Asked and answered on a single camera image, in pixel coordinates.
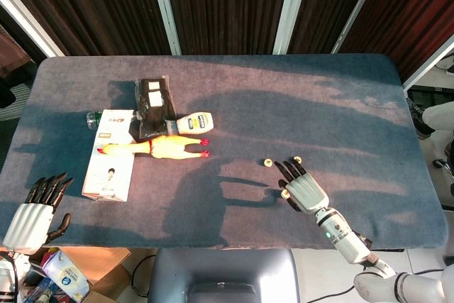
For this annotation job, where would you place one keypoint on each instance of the yellow rubber chicken toy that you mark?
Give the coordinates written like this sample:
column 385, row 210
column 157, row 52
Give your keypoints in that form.
column 166, row 147

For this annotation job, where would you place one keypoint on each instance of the white trouser leg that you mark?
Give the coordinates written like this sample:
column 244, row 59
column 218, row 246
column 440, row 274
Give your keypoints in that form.
column 440, row 115

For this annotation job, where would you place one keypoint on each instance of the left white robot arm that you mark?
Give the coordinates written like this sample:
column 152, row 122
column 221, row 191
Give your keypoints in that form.
column 7, row 274

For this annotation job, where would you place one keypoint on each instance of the small round token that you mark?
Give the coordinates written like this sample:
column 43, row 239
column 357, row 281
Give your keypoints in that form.
column 284, row 194
column 267, row 162
column 297, row 158

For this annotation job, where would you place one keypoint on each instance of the white-blue pouch bag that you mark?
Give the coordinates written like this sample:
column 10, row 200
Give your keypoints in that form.
column 65, row 274

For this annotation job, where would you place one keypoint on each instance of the clear green-label water bottle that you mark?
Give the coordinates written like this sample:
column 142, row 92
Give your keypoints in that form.
column 93, row 119

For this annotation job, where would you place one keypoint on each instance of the grey sneaker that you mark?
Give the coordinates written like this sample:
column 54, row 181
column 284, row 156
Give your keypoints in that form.
column 418, row 122

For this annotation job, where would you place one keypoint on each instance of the left black-white robot hand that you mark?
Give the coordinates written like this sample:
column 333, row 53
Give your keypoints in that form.
column 30, row 226

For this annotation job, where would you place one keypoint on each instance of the black plastic packet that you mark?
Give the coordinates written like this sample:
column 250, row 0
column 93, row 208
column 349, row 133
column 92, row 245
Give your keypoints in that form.
column 152, row 118

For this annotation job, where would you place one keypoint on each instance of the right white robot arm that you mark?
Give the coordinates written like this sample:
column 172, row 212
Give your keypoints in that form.
column 345, row 242

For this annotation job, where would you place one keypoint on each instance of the right black-white robot hand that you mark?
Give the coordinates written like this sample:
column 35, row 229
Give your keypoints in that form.
column 306, row 193

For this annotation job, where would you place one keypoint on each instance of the brown cardboard box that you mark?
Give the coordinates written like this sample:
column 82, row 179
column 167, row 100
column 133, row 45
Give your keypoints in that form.
column 103, row 264

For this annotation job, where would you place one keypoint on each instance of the white aluminium partition post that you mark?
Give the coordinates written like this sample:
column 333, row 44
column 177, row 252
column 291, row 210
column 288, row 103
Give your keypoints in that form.
column 28, row 25
column 425, row 67
column 164, row 8
column 292, row 8
column 356, row 9

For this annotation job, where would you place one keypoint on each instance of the white mayonnaise squeeze bottle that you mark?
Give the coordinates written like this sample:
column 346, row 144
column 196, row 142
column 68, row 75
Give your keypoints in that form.
column 195, row 122

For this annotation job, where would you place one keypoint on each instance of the white booklet with photo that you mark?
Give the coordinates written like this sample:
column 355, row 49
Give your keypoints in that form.
column 106, row 182

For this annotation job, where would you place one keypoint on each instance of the blue-grey table cloth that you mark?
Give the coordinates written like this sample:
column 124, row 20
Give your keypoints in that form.
column 319, row 104

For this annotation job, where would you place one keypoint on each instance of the blue snack packet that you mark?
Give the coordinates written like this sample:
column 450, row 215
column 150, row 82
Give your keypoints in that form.
column 42, row 290

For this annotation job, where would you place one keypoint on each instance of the black chair caster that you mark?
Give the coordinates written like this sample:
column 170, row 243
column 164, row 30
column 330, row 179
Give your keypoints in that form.
column 441, row 164

